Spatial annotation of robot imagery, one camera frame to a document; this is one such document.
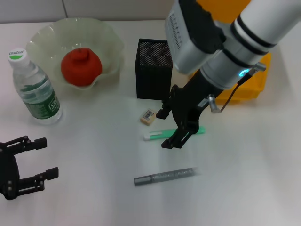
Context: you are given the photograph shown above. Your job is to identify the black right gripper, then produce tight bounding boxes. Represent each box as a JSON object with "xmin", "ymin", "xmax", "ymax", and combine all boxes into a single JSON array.
[{"xmin": 156, "ymin": 69, "xmax": 223, "ymax": 150}]

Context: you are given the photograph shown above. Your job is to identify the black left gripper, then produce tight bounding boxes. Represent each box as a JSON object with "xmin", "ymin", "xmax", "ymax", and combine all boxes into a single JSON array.
[{"xmin": 0, "ymin": 136, "xmax": 59, "ymax": 201}]

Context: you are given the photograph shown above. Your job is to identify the green pen white tip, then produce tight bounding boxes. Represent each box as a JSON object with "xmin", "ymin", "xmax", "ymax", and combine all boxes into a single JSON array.
[{"xmin": 143, "ymin": 126, "xmax": 206, "ymax": 142}]

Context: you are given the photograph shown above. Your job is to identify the clear water bottle green label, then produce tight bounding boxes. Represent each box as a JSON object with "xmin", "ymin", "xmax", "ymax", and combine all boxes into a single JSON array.
[{"xmin": 7, "ymin": 48, "xmax": 63, "ymax": 125}]

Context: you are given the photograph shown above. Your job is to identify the red round fruit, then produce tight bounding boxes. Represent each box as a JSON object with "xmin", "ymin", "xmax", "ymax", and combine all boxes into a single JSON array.
[{"xmin": 61, "ymin": 47, "xmax": 103, "ymax": 87}]

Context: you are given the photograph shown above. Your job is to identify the beige eraser with barcode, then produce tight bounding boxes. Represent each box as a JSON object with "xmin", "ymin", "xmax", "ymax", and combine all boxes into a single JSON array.
[{"xmin": 139, "ymin": 108, "xmax": 158, "ymax": 127}]

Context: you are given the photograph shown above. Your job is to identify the grey glitter marker pen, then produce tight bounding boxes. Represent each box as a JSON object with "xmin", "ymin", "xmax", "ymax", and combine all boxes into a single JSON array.
[{"xmin": 133, "ymin": 167, "xmax": 195, "ymax": 187}]

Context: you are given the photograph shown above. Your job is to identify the black mesh pen holder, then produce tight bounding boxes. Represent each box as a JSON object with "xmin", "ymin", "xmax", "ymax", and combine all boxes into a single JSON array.
[{"xmin": 135, "ymin": 38, "xmax": 174, "ymax": 101}]

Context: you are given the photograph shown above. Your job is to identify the pale green glass fruit plate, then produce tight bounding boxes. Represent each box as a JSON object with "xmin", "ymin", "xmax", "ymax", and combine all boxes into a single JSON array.
[{"xmin": 25, "ymin": 18, "xmax": 125, "ymax": 97}]

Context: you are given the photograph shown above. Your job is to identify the yellow plastic bin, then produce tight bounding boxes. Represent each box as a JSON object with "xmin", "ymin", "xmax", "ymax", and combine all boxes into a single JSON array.
[{"xmin": 190, "ymin": 0, "xmax": 271, "ymax": 105}]

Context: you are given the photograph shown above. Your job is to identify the right gripper cable with plug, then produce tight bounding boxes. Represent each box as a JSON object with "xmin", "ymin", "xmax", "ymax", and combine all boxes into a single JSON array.
[{"xmin": 208, "ymin": 62, "xmax": 268, "ymax": 113}]

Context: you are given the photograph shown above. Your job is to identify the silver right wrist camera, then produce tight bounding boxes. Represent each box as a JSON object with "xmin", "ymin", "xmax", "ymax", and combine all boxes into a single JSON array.
[{"xmin": 164, "ymin": 0, "xmax": 228, "ymax": 76}]

